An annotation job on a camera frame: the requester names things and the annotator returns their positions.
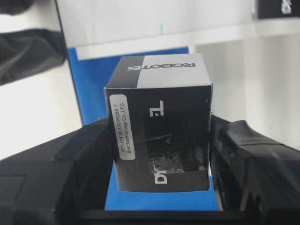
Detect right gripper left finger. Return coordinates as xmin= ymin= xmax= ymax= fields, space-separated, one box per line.
xmin=0 ymin=119 xmax=113 ymax=225

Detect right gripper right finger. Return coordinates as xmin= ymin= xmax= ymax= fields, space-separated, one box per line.
xmin=209 ymin=116 xmax=300 ymax=225

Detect black box from tray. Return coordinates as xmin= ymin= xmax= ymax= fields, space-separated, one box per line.
xmin=104 ymin=53 xmax=213 ymax=193

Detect white base board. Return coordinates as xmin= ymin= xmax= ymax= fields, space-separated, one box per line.
xmin=56 ymin=0 xmax=300 ymax=60

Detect black box near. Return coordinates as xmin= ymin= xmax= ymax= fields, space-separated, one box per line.
xmin=252 ymin=0 xmax=300 ymax=20

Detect blue table mat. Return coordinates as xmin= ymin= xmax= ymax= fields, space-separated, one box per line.
xmin=67 ymin=47 xmax=218 ymax=211

